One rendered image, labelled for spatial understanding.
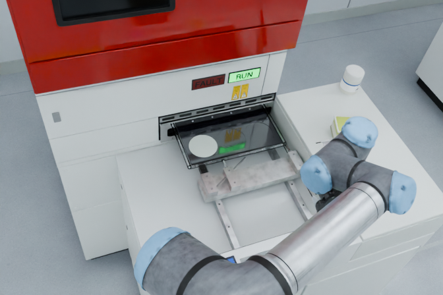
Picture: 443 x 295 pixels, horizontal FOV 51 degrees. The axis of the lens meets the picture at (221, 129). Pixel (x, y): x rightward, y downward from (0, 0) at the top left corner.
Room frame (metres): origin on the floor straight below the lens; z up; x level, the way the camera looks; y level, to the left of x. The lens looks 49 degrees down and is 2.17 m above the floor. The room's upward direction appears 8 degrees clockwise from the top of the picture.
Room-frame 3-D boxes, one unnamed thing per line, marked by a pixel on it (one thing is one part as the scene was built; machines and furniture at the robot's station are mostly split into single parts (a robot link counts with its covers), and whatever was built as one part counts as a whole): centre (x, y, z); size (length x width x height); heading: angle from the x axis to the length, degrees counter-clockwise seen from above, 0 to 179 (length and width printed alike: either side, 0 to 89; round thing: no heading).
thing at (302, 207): (0.98, -0.25, 0.84); 0.50 x 0.02 x 0.03; 26
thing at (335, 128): (1.09, -0.42, 1.00); 0.07 x 0.07 x 0.07; 7
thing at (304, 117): (1.05, -0.48, 0.89); 0.62 x 0.35 x 0.14; 26
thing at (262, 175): (0.93, -0.13, 0.87); 0.36 x 0.08 x 0.03; 116
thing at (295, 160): (1.00, -0.27, 0.89); 0.08 x 0.03 x 0.03; 26
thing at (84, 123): (1.08, 0.18, 1.02); 0.82 x 0.03 x 0.40; 116
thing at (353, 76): (1.34, -0.46, 1.01); 0.07 x 0.07 x 0.10
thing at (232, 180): (0.90, -0.06, 0.89); 0.08 x 0.03 x 0.03; 26
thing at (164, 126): (1.15, 0.02, 0.89); 0.44 x 0.02 x 0.10; 116
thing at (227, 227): (0.86, -0.01, 0.84); 0.50 x 0.02 x 0.03; 26
